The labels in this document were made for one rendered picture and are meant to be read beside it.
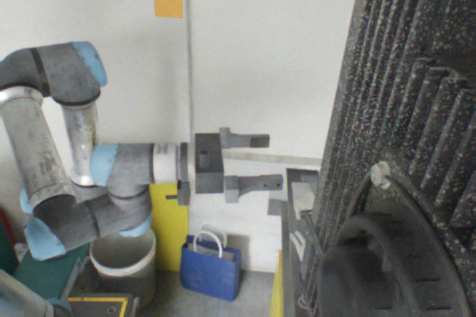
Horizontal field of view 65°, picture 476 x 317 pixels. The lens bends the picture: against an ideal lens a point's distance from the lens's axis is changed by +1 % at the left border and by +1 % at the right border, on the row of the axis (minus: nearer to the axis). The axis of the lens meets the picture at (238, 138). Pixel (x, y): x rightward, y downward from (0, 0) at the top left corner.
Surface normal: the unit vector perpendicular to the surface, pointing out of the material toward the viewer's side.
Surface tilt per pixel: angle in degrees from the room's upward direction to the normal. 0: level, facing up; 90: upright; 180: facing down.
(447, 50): 90
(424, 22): 90
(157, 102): 90
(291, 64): 90
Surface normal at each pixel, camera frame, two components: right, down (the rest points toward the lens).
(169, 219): -0.08, 0.48
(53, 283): 0.04, -0.84
